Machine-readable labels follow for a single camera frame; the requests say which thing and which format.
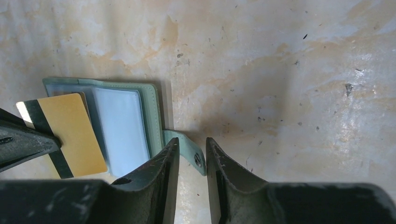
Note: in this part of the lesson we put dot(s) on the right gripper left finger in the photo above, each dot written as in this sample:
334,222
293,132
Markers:
147,195

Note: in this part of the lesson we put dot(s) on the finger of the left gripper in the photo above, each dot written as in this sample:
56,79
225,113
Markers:
19,143

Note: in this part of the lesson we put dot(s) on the green card holder wallet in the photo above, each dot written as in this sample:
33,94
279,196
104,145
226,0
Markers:
126,119

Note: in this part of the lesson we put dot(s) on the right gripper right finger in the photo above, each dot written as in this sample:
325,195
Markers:
237,196

